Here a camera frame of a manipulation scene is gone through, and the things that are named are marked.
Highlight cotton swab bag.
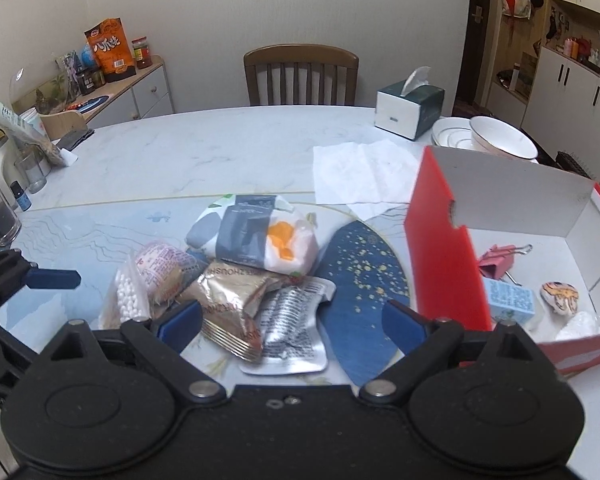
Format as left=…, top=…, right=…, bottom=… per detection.
left=98, top=257, right=151, bottom=330

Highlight pink printed snack bag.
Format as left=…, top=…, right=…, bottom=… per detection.
left=135, top=242, right=209, bottom=318

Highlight gold foil snack packet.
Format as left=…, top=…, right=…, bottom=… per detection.
left=176, top=260, right=294, bottom=362

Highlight small light blue carton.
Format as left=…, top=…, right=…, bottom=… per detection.
left=482, top=278, right=535, bottom=325

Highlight pink binder clip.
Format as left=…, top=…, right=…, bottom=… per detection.
left=478, top=244, right=533, bottom=286

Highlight silver printed foil pouch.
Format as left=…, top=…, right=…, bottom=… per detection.
left=239, top=276, right=337, bottom=376

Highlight patterned tissue pack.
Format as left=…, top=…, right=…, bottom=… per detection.
left=185, top=194, right=320, bottom=276

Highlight cartoon face plush charm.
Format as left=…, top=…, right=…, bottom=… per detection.
left=540, top=282, right=580, bottom=318

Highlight clear plastic wrap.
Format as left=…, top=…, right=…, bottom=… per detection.
left=555, top=311, right=600, bottom=341

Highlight small blue bottle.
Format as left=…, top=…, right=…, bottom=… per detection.
left=9, top=181, right=32, bottom=211

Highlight small glass cup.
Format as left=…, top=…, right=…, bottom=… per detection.
left=15, top=151, right=47, bottom=194

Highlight red cardboard box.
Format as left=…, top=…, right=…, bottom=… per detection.
left=404, top=146, right=600, bottom=374

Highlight white green plastic bag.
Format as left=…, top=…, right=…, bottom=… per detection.
left=0, top=102, right=79, bottom=167

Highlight white paper napkin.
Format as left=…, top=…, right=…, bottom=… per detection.
left=312, top=140, right=419, bottom=220

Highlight stacked white plates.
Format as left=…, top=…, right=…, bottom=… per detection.
left=431, top=117, right=478, bottom=151

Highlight white bowl gold rim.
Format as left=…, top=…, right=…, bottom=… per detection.
left=469, top=116, right=538, bottom=160

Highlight white side cabinet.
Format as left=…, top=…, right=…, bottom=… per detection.
left=42, top=55, right=174, bottom=139

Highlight green white tissue box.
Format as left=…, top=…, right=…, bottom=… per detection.
left=374, top=66, right=445, bottom=141

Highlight orange snack bag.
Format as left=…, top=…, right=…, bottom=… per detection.
left=84, top=18, right=136, bottom=84

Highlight red lidded jar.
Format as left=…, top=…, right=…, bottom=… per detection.
left=132, top=36, right=152, bottom=70

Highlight dark wooden chair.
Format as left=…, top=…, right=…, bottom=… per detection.
left=242, top=44, right=360, bottom=106

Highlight white wall cabinets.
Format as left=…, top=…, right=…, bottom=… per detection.
left=479, top=0, right=600, bottom=191

